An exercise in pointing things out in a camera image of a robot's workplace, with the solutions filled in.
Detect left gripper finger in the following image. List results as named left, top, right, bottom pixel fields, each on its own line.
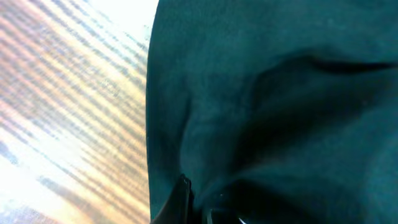
left=150, top=174, right=194, bottom=224

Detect black shorts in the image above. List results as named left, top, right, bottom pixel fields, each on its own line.
left=146, top=0, right=397, bottom=223

